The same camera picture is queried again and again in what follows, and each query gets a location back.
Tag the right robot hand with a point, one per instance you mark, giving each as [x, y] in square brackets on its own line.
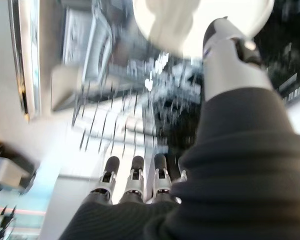
[240, 175]

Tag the black built-in dishwasher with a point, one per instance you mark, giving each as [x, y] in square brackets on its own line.
[285, 50]

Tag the beige round ceramic plate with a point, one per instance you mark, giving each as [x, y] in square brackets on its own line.
[180, 30]

